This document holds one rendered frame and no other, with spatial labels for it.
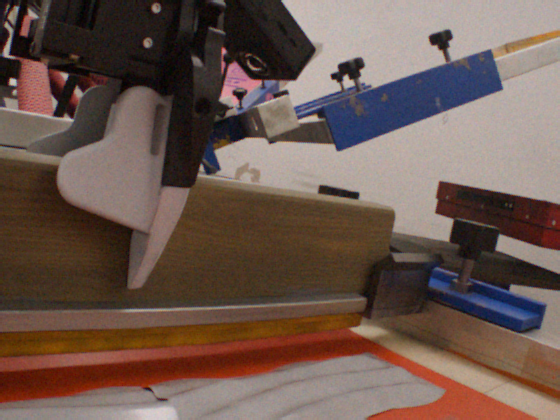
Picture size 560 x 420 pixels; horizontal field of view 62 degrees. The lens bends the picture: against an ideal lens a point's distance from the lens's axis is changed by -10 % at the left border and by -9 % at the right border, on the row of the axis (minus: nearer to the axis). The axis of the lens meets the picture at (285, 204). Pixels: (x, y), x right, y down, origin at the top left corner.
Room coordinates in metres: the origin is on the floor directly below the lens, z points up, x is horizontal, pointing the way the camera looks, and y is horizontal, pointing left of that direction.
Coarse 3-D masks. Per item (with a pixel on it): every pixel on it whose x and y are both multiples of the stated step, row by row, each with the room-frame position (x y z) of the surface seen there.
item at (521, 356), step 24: (432, 312) 0.40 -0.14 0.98; (456, 312) 0.38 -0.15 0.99; (432, 336) 0.40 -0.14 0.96; (456, 336) 0.38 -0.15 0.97; (480, 336) 0.36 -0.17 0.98; (504, 336) 0.35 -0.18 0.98; (528, 336) 0.34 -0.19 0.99; (552, 336) 0.35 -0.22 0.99; (480, 360) 0.36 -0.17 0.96; (504, 360) 0.35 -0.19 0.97; (528, 360) 0.33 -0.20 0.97; (552, 360) 0.32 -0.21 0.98; (528, 384) 0.33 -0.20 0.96; (552, 384) 0.32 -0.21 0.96
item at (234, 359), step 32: (128, 352) 0.27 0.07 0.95; (160, 352) 0.28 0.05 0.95; (192, 352) 0.29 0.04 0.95; (224, 352) 0.30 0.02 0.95; (256, 352) 0.31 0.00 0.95; (288, 352) 0.32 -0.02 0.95; (320, 352) 0.33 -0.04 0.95; (352, 352) 0.35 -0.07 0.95; (384, 352) 0.36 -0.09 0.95; (448, 384) 0.31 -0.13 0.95; (384, 416) 0.25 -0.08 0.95; (416, 416) 0.26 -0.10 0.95; (480, 416) 0.27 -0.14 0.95; (512, 416) 0.27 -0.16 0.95
